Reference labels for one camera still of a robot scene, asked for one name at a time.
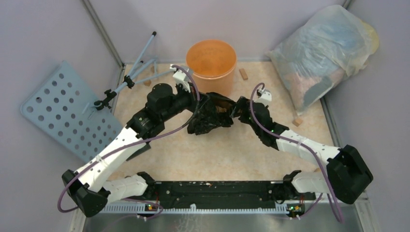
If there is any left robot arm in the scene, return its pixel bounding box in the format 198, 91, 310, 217
62, 83, 200, 218

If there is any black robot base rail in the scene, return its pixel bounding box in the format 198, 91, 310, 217
135, 179, 316, 210

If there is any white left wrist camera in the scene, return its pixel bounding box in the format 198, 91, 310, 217
170, 67, 191, 93

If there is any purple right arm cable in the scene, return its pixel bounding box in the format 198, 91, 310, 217
249, 82, 345, 224

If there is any black trash bag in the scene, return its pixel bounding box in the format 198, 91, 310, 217
187, 92, 236, 135

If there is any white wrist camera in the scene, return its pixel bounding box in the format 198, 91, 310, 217
255, 89, 272, 107
170, 67, 191, 93

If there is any white cable comb strip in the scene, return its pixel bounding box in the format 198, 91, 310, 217
100, 203, 289, 215

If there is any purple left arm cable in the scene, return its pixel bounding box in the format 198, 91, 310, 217
57, 64, 201, 214

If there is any wooden cube block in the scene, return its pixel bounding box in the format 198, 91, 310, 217
292, 117, 304, 127

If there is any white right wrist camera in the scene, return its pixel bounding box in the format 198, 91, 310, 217
255, 89, 272, 107

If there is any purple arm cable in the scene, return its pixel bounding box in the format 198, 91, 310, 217
57, 64, 201, 214
249, 82, 345, 224

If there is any light blue perforated board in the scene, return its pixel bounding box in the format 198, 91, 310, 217
21, 61, 122, 162

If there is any orange plastic trash bin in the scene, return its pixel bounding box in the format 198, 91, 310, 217
186, 39, 237, 97

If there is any large translucent trash bag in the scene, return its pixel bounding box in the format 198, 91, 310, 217
266, 5, 379, 115

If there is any light blue tripod stand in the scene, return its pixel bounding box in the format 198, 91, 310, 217
92, 31, 171, 111

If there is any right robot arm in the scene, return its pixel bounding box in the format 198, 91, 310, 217
229, 97, 374, 204

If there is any flat wooden block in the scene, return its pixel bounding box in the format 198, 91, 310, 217
239, 68, 248, 80

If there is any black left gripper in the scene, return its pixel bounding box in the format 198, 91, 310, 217
161, 81, 210, 122

